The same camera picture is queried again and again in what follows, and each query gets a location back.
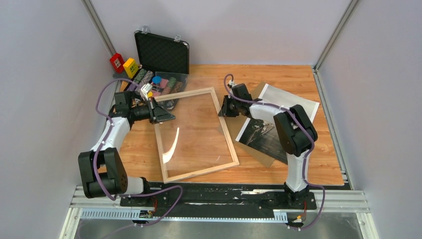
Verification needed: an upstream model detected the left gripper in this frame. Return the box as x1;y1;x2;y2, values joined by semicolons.
129;97;175;125

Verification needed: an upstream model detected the light wooden picture frame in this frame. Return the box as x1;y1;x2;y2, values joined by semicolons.
154;87;240;184

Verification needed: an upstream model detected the clear acrylic sheet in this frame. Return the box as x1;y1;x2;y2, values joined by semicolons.
153;71;233;179

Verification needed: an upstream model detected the black and white photo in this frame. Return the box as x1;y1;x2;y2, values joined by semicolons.
235;84;319;164

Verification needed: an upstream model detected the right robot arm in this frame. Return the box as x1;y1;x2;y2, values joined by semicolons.
218;83;317;208

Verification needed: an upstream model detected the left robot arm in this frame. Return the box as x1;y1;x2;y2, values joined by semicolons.
78;91;176;206

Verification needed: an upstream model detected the brown backing board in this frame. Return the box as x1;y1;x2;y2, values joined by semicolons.
223;115;276;168

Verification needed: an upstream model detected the blue round chip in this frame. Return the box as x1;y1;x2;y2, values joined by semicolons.
151;76;162;85

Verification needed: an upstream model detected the black poker chip case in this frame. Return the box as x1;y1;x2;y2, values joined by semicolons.
131;26;190;96

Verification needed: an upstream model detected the yellow toy house block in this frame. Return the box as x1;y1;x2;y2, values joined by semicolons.
123;58;139;79

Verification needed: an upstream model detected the red toy house block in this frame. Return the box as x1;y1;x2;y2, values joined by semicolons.
109;53;124;73

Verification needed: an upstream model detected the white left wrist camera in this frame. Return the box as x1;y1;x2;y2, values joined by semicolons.
140;83;153;99

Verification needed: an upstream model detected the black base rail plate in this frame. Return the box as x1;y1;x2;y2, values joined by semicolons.
120;182;317;219

